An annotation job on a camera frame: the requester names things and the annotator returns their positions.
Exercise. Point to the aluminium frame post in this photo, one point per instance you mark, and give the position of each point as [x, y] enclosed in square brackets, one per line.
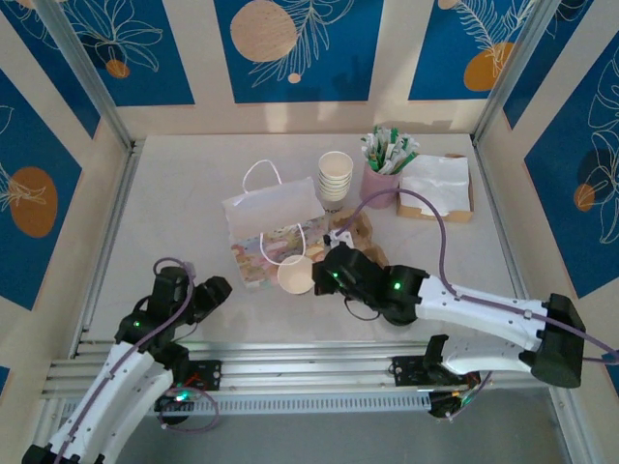
[89, 72]
[511, 72]

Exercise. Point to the brown cardboard cup carrier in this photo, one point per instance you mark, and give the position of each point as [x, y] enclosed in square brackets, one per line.
[366, 229]

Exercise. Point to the aluminium side rail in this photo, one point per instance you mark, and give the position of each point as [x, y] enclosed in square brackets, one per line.
[500, 217]
[126, 169]

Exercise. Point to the white pastel print paper bag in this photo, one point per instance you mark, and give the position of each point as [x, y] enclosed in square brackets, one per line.
[271, 208]

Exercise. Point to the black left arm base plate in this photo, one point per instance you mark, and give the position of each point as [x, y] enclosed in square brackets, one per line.
[208, 374]

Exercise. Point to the brown cardboard napkin tray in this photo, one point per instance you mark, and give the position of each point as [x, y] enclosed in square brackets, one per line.
[459, 216]

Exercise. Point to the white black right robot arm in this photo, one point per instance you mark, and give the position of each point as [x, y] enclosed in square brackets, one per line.
[483, 309]

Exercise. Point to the stack of cream paper cups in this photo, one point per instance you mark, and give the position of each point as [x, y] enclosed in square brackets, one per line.
[334, 166]

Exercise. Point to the black left controller board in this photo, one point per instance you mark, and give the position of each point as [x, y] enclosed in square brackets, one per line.
[167, 403]

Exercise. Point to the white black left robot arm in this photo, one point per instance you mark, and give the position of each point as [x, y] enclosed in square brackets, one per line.
[97, 401]

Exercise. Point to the aluminium frame rail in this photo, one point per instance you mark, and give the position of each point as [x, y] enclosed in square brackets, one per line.
[300, 362]

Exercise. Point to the pink cup holder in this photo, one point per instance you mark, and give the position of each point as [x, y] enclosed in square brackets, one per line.
[379, 191]

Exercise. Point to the black right controller board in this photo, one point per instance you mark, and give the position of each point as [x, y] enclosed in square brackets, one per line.
[442, 406]

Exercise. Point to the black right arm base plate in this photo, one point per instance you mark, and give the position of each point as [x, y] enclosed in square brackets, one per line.
[406, 372]

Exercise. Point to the cream paper coffee cup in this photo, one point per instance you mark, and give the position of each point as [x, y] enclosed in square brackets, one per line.
[295, 278]

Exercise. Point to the green white stirrer packet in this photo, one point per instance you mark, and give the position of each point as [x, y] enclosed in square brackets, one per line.
[401, 162]
[412, 145]
[394, 137]
[377, 140]

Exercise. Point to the black controller board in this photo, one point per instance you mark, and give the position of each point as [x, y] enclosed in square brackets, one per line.
[167, 403]
[442, 406]

